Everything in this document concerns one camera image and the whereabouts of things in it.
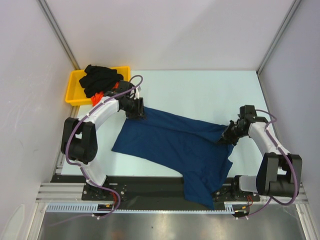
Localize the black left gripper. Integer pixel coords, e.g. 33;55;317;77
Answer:
121;97;146;121

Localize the blue t shirt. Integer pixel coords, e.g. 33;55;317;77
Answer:
112;107;234;210

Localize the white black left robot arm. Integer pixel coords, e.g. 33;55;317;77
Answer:
61;95;146;200

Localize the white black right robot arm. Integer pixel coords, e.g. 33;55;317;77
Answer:
217;119;302;205

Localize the orange t shirt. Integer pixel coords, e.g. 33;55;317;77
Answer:
90;82;119;107

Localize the black t shirt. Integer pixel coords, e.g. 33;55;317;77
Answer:
79;64;124;98

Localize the yellow plastic bin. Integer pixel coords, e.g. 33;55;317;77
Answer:
65;66;131;106

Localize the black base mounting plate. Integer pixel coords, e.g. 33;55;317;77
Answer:
50;174;261;211

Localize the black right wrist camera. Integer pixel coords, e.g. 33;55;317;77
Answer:
238;105;257;120

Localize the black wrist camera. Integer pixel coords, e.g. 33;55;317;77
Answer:
116;80;134;93
238;105;257;120

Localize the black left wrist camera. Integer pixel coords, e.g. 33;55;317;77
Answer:
116;80;134;93

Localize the light blue cable duct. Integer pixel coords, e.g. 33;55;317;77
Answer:
46;203;235;214

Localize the aluminium frame rail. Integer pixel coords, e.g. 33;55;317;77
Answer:
36;183;85;203

